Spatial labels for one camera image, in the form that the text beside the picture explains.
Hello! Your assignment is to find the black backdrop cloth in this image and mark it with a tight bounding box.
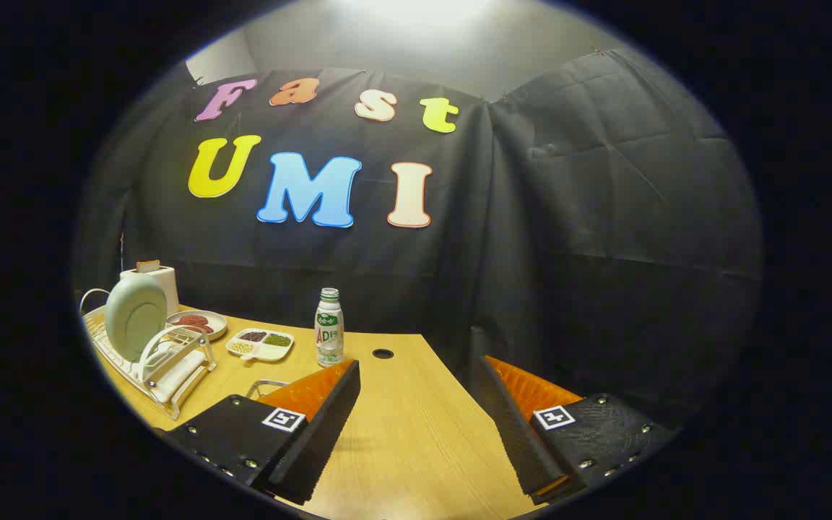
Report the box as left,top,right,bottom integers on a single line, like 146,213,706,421
73,47,763,434

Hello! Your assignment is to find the pale green plate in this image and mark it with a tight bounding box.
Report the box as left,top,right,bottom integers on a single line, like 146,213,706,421
104,273,168,363

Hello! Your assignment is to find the round beige meat dish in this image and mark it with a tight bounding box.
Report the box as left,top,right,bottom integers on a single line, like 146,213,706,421
165,310,228,342

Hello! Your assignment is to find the metal wire basket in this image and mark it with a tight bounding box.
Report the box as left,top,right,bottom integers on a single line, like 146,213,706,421
246,378,292,399

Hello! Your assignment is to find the white divided bean dish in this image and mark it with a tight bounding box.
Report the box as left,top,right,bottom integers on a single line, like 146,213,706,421
226,328,295,363

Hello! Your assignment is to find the white green label bottle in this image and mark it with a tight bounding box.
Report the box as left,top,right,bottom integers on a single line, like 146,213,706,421
315,287,345,368

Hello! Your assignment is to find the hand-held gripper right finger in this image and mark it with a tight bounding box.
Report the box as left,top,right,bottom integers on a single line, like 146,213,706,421
468,325,679,506

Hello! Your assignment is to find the white wire dish rack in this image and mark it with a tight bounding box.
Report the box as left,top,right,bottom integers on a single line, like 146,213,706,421
79,287,218,421

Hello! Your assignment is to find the white toaster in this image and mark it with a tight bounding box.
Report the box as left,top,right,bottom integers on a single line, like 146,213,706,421
120,266,180,319

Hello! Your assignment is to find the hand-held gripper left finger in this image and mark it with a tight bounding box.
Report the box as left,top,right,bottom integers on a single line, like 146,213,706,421
160,357,361,506

